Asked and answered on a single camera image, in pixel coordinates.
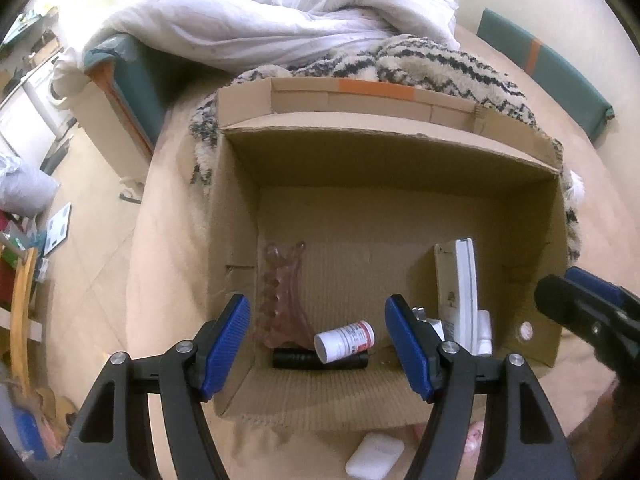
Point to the pink toy figure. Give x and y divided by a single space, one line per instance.
473 442

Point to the white duvet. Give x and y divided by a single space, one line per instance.
237 35

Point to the white remote control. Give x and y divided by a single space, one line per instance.
457 298

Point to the white earbuds case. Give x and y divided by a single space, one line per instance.
375 457

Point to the yellow wooden chair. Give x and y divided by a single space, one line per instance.
16 320

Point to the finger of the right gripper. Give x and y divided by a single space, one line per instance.
614 294

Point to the zigzag patterned fuzzy blanket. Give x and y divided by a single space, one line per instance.
411 61

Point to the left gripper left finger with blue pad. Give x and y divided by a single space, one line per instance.
112 438

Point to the open cardboard box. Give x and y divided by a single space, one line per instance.
370 178

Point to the green orange sofa armrest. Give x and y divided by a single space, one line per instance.
138 80

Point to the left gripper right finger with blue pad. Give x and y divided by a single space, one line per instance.
522 438

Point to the green cushion with orange stripe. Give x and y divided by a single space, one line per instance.
560 79

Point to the white bathroom scale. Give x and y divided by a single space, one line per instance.
57 229

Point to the right hand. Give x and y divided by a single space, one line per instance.
605 445

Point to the white pill bottle red label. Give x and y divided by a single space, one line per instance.
344 342

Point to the grey stuffed bag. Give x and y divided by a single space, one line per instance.
25 191

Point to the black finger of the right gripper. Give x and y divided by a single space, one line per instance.
612 332

